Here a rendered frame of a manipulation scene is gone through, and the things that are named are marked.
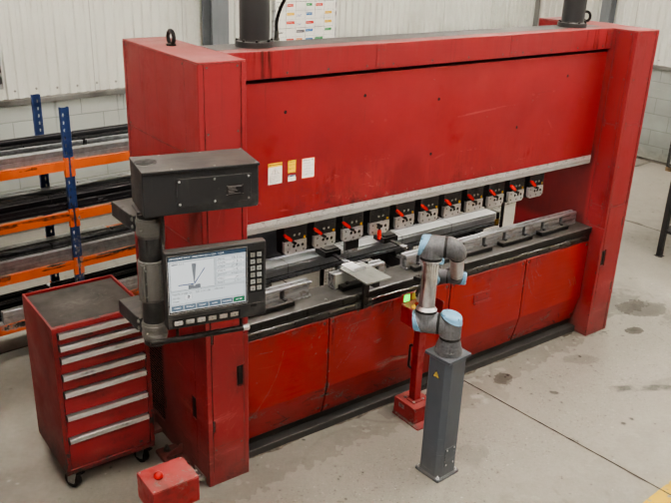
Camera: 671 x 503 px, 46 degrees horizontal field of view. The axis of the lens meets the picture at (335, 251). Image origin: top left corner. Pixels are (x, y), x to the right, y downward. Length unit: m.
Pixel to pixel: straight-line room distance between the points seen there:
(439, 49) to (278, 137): 1.15
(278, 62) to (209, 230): 0.91
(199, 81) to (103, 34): 4.69
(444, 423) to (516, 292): 1.58
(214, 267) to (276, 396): 1.41
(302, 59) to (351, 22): 5.94
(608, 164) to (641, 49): 0.81
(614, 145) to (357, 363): 2.45
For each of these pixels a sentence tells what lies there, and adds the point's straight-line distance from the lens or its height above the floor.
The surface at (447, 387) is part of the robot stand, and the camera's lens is 4.37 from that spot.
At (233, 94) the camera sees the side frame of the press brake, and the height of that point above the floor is 2.15.
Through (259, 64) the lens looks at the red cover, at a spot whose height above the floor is 2.24.
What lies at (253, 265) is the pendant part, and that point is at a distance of 3.51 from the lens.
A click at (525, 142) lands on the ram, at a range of 5.52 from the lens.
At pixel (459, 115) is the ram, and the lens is 5.00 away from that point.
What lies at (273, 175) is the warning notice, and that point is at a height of 1.65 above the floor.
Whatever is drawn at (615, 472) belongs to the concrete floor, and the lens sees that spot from 5.06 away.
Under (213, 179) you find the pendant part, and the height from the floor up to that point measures 1.89.
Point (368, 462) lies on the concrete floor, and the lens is 4.79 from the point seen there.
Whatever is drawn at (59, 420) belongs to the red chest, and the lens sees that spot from 4.46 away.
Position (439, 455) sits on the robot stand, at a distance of 4.62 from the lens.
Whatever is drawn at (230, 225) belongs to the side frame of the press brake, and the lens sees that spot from 3.92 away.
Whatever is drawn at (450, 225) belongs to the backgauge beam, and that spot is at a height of 0.98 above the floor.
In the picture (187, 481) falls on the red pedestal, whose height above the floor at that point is 0.80.
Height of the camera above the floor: 2.88
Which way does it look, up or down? 22 degrees down
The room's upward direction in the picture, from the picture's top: 2 degrees clockwise
